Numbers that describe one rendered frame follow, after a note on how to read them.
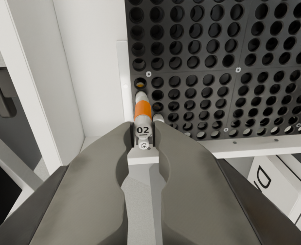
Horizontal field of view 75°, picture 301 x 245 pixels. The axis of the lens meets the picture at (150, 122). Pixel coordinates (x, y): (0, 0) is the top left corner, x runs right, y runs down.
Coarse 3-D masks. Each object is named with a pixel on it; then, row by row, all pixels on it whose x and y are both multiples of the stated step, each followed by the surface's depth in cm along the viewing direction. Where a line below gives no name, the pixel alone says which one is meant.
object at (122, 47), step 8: (120, 40) 23; (120, 48) 23; (120, 56) 24; (128, 56) 24; (120, 64) 24; (128, 64) 24; (120, 72) 25; (128, 72) 25; (120, 80) 25; (128, 80) 25; (128, 88) 26; (128, 96) 26; (128, 104) 27; (128, 112) 28; (128, 120) 28
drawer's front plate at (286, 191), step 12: (264, 156) 35; (276, 156) 34; (252, 168) 39; (264, 168) 35; (276, 168) 32; (252, 180) 39; (264, 180) 35; (276, 180) 32; (288, 180) 29; (264, 192) 35; (276, 192) 32; (288, 192) 29; (300, 192) 28; (276, 204) 32; (288, 204) 30; (300, 204) 28; (288, 216) 30
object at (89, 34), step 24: (72, 0) 22; (96, 0) 22; (120, 0) 22; (72, 24) 23; (96, 24) 23; (120, 24) 23; (72, 48) 24; (96, 48) 24; (72, 72) 26; (96, 72) 26; (96, 96) 27; (120, 96) 28; (96, 120) 29; (120, 120) 30; (216, 144) 28; (240, 144) 28; (264, 144) 28; (288, 144) 28
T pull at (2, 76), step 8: (0, 72) 18; (8, 72) 18; (0, 80) 18; (8, 80) 18; (0, 88) 18; (8, 88) 18; (0, 96) 19; (8, 96) 19; (16, 96) 19; (0, 104) 19; (8, 104) 19; (0, 112) 19; (8, 112) 20; (16, 112) 21
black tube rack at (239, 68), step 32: (160, 0) 19; (192, 0) 17; (224, 0) 17; (256, 0) 17; (288, 0) 17; (160, 32) 21; (192, 32) 21; (224, 32) 18; (256, 32) 21; (288, 32) 19; (160, 64) 22; (192, 64) 23; (224, 64) 22; (256, 64) 20; (288, 64) 20; (160, 96) 24; (192, 96) 22; (224, 96) 22; (256, 96) 22; (288, 96) 23; (192, 128) 24; (224, 128) 24; (256, 128) 24
